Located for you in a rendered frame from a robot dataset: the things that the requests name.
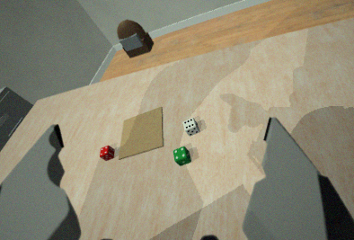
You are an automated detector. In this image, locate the red die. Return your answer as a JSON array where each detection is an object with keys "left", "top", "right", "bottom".
[{"left": 100, "top": 146, "right": 115, "bottom": 161}]

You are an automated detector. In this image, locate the green die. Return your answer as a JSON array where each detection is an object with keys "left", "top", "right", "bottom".
[{"left": 173, "top": 147, "right": 191, "bottom": 166}]

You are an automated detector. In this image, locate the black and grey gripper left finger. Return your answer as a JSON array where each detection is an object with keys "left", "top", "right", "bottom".
[{"left": 0, "top": 124, "right": 81, "bottom": 240}]

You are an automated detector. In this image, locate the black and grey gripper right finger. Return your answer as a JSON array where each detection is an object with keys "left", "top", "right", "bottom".
[{"left": 243, "top": 117, "right": 354, "bottom": 240}]

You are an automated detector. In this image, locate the white die with black pips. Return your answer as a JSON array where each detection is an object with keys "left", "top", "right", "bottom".
[{"left": 183, "top": 118, "right": 199, "bottom": 136}]

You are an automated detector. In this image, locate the tan flat mat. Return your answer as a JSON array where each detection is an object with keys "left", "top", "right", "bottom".
[{"left": 119, "top": 106, "right": 164, "bottom": 160}]

